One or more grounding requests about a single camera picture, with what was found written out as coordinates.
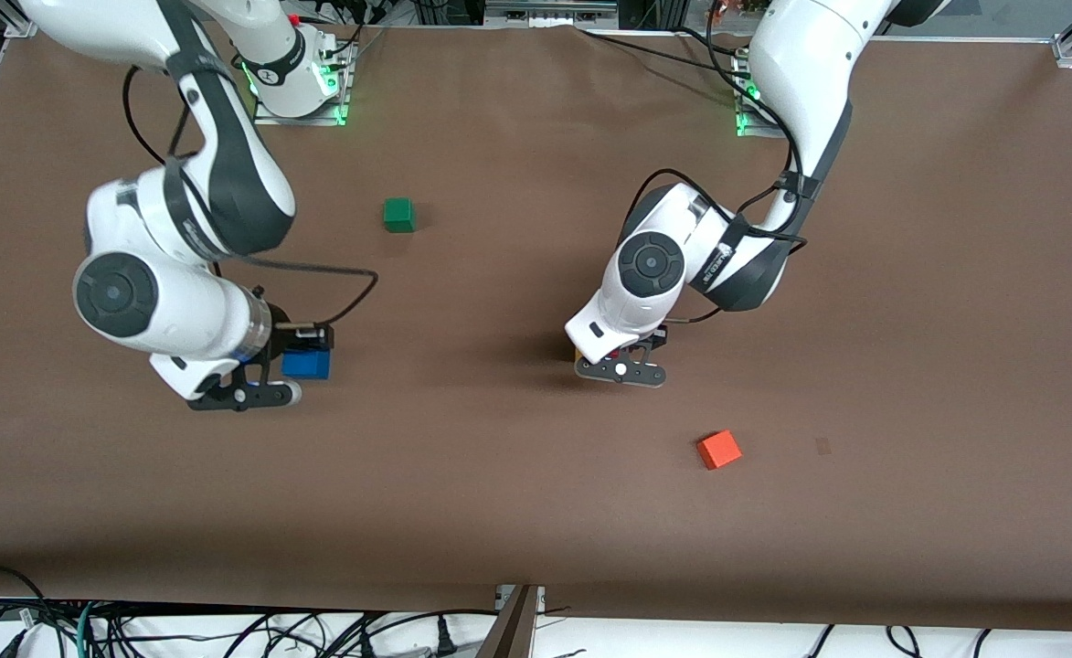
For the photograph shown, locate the metal table edge bracket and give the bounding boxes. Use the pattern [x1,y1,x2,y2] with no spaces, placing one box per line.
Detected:
[473,584,547,658]

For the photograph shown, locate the blue cube block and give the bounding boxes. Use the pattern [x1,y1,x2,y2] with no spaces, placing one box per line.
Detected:
[281,350,333,381]

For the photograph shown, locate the long black table cable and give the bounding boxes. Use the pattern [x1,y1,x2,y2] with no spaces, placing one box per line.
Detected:
[575,27,756,81]

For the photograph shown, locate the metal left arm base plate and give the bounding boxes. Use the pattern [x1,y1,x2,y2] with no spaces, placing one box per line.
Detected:
[732,50,797,140]

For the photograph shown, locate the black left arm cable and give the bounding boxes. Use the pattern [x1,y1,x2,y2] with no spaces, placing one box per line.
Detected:
[622,0,811,326]

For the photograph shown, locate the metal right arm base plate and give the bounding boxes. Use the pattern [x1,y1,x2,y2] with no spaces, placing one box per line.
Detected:
[251,41,355,127]

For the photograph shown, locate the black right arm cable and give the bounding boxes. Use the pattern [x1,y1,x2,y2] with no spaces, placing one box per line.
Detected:
[122,62,380,332]

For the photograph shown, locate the orange cube block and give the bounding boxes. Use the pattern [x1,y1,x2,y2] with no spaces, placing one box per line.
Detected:
[696,429,744,472]

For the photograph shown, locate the grey power strip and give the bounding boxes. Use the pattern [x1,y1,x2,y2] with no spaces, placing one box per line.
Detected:
[484,0,621,28]

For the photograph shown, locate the black looped floor cable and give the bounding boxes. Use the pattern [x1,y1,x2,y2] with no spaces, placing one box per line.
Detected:
[0,561,52,658]

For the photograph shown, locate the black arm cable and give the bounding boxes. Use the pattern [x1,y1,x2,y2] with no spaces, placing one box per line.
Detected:
[122,62,380,332]
[622,0,811,326]

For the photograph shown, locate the brown table cover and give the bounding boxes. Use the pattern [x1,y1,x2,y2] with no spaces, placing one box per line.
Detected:
[0,18,1072,633]

